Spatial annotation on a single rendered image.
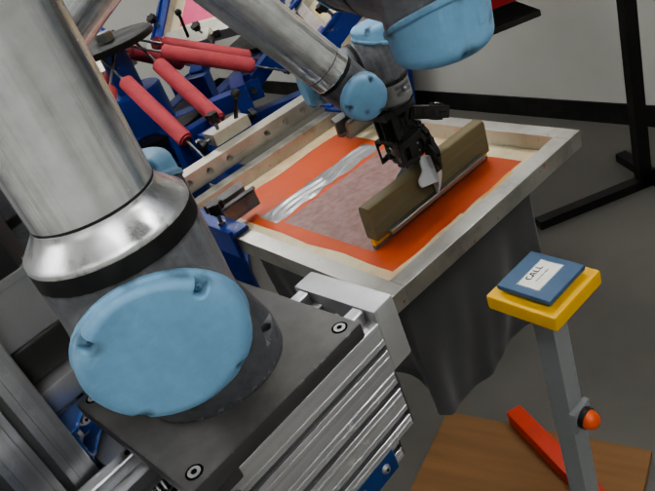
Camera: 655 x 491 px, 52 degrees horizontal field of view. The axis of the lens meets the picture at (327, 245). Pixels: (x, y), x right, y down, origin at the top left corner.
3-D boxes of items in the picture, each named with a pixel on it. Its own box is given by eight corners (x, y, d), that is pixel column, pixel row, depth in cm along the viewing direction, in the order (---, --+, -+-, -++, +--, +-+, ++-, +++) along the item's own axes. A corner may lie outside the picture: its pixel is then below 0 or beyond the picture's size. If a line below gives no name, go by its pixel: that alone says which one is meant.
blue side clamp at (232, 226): (257, 245, 152) (246, 220, 148) (241, 258, 150) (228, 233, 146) (193, 220, 174) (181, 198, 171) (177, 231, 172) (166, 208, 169)
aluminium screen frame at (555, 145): (582, 145, 139) (580, 130, 137) (396, 316, 114) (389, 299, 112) (337, 117, 198) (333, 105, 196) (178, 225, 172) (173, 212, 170)
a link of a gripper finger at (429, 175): (422, 205, 134) (404, 166, 131) (441, 188, 137) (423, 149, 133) (433, 206, 132) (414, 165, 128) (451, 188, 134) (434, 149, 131)
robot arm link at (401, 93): (386, 69, 128) (417, 70, 122) (393, 92, 131) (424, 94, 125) (360, 89, 125) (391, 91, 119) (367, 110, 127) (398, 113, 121)
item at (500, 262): (558, 310, 165) (528, 158, 143) (442, 434, 145) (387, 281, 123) (547, 306, 167) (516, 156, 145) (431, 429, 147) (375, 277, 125)
